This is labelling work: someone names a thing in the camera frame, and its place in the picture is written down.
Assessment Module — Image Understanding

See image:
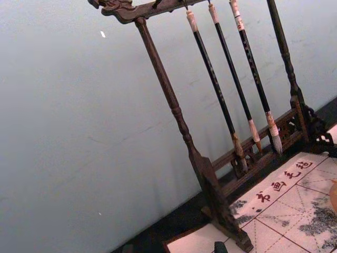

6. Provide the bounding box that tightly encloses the dark carved wooden brush rack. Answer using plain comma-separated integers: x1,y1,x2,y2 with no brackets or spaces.
88,0,336,253

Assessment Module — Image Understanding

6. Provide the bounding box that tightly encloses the black brush with brown tip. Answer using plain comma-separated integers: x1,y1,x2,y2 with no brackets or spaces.
184,7,249,172

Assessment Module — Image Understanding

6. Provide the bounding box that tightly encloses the black brush with slim tip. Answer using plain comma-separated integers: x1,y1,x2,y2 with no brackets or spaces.
207,2,264,157

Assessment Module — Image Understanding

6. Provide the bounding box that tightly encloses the black brush with white label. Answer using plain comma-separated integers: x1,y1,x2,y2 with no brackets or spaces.
228,0,284,156

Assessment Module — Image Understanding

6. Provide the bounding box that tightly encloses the white gridded calligraphy mat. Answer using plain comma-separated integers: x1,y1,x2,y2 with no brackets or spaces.
163,151,337,253

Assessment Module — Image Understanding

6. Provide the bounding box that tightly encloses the tan round object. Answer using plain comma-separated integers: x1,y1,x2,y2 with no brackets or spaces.
329,178,337,209

